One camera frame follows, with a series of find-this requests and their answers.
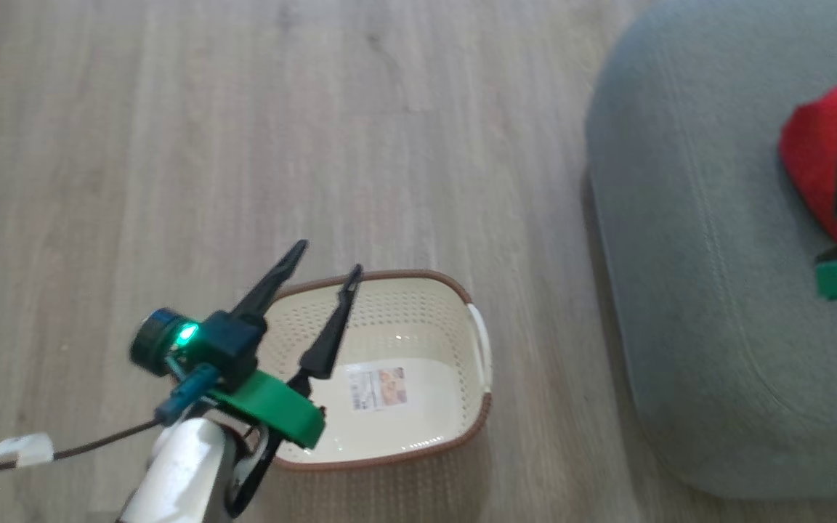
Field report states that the printed paper label sticker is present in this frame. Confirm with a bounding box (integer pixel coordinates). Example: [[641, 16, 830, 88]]
[[346, 366, 409, 413]]

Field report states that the cream laundry basket brown rim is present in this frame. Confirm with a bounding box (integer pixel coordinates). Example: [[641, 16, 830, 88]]
[[262, 269, 493, 474]]

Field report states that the white cable tag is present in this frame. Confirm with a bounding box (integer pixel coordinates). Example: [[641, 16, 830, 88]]
[[0, 433, 54, 466]]

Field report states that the grey upholstered seat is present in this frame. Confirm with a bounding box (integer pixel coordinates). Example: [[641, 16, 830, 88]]
[[584, 0, 837, 502]]

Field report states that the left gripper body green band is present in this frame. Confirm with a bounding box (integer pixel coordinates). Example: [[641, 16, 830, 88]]
[[192, 310, 326, 450]]

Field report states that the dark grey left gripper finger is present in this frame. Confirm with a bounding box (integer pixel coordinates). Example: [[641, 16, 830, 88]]
[[232, 239, 310, 322], [288, 264, 365, 398]]

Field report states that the dark cable connector plug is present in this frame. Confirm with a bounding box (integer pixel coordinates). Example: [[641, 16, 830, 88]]
[[155, 362, 218, 428]]

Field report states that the thin black cable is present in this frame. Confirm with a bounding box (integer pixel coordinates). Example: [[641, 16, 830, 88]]
[[0, 420, 166, 481]]

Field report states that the red clothing item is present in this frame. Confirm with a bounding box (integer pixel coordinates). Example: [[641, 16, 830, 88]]
[[777, 76, 837, 246]]

